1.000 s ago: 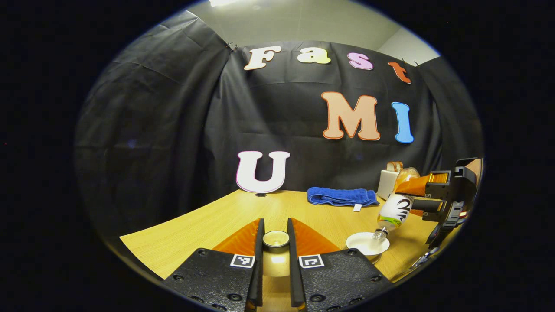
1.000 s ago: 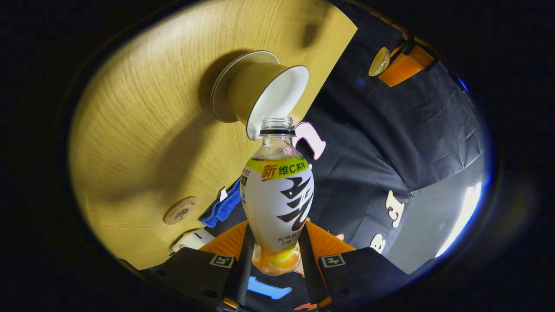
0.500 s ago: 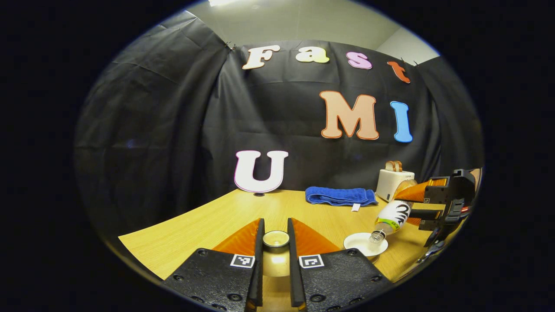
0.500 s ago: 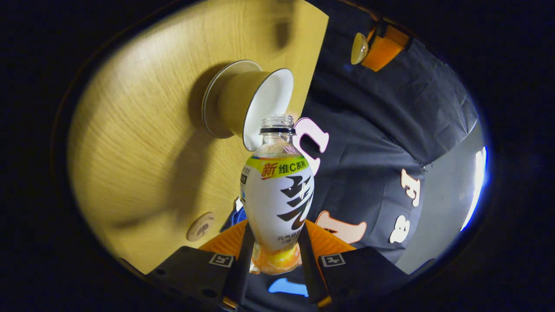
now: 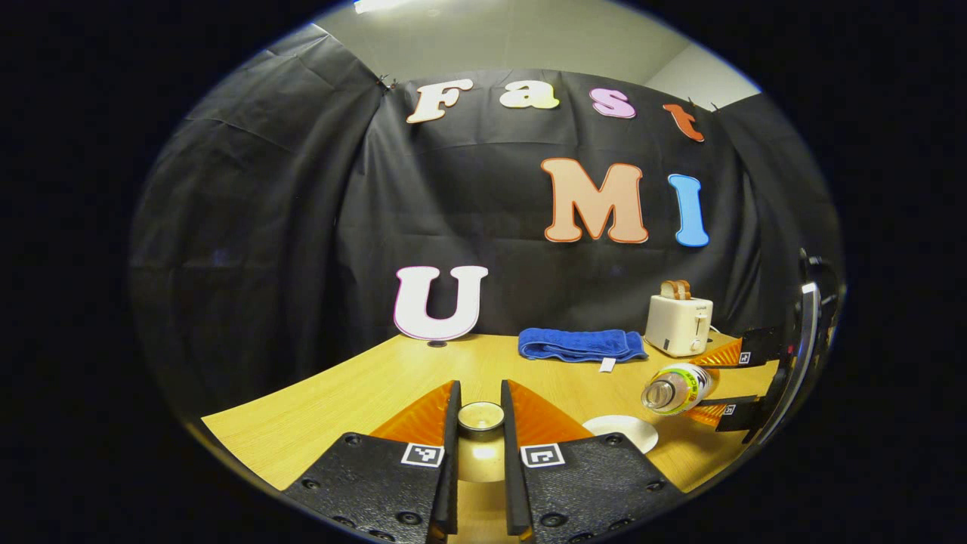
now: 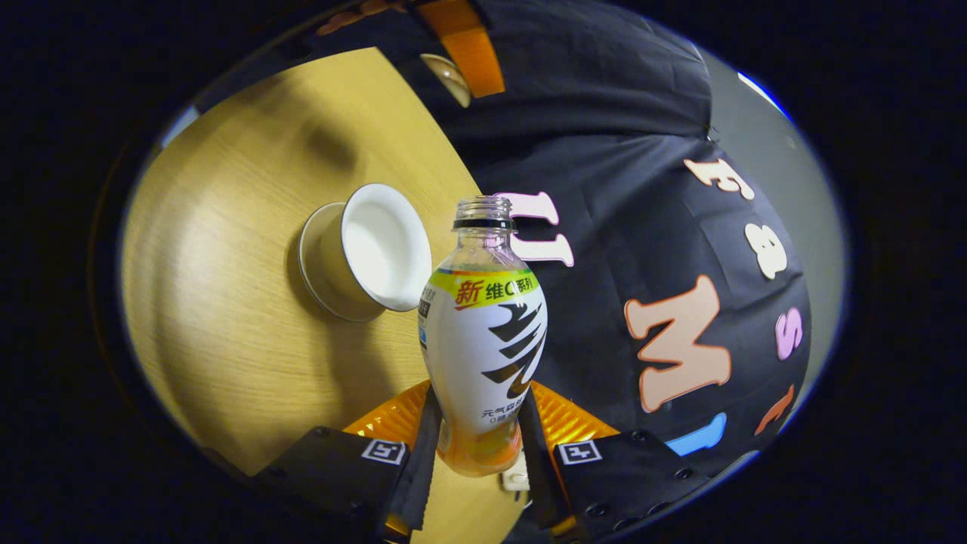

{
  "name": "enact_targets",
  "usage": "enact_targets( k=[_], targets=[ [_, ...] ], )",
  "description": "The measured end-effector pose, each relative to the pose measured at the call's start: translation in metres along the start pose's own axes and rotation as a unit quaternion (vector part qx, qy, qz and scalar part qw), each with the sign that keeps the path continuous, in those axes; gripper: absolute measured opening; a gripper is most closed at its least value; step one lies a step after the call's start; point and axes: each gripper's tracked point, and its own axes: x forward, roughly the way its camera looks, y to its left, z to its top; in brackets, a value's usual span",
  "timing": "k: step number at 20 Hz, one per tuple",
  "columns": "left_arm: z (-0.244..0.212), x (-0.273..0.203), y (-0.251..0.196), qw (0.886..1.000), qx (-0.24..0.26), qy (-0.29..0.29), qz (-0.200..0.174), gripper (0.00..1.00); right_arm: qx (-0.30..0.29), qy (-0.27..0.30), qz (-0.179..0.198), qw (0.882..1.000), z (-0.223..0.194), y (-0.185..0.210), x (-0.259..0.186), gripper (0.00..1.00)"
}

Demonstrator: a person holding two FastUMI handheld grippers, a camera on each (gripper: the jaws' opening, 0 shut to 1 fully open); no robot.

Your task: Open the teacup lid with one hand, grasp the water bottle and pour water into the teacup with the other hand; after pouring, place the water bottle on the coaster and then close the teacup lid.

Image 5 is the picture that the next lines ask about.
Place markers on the clear labelled water bottle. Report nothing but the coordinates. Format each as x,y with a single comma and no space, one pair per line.
680,387

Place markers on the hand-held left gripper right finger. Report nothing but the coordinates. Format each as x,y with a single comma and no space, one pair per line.
515,491

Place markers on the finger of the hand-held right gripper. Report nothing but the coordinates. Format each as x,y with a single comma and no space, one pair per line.
763,346
740,413

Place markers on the cream teacup lid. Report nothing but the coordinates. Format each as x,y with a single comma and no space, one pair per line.
481,452

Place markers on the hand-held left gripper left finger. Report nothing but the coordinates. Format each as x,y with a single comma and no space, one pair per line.
452,483

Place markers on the black backdrop cloth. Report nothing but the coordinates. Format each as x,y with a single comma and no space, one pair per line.
249,227

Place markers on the cream toaster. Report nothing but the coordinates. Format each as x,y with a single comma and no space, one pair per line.
676,326

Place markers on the blue folded towel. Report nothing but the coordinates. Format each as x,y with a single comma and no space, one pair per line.
578,344

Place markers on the toast bread slice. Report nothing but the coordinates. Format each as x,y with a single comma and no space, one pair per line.
668,290
684,289

